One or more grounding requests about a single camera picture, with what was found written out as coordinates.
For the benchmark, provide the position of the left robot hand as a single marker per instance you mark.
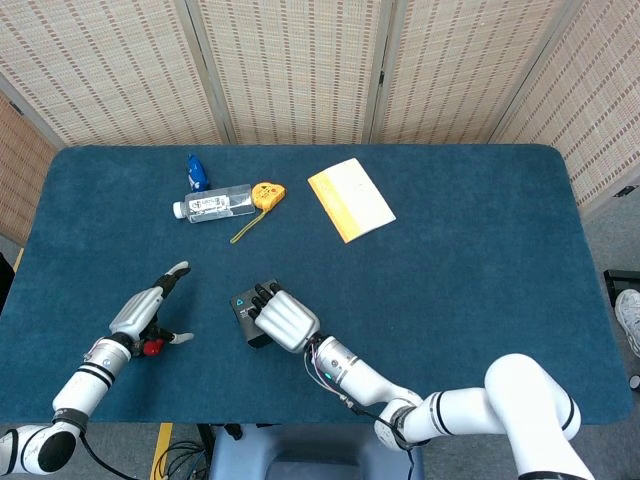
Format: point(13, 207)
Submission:
point(137, 312)

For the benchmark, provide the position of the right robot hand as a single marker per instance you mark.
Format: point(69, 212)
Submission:
point(287, 320)

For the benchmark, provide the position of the black cardboard box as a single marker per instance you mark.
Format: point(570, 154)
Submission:
point(247, 320)

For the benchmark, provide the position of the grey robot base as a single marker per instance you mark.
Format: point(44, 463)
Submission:
point(320, 450)

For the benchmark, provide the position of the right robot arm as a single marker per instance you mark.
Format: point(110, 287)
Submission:
point(450, 400)

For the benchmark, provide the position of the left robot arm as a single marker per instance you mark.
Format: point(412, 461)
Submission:
point(75, 390)

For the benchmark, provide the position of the blue carpeted table surface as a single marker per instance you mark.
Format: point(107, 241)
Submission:
point(475, 275)

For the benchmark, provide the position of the black and red clamp tool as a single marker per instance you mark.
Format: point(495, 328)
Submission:
point(152, 346)

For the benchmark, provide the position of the yellow tape measure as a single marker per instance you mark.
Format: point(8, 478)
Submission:
point(267, 195)

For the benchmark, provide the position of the clear plastic bottle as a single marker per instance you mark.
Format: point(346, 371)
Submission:
point(215, 205)

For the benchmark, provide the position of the yellow and white booklet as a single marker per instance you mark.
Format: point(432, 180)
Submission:
point(352, 200)

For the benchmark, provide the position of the small blue packet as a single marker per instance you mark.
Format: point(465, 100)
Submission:
point(196, 172)

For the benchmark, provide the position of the woven folding screen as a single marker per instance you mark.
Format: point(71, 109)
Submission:
point(300, 65)

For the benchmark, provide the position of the black floor stand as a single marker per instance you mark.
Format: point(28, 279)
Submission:
point(622, 280)

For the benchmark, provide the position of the white sneaker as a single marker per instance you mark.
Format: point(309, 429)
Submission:
point(630, 315)

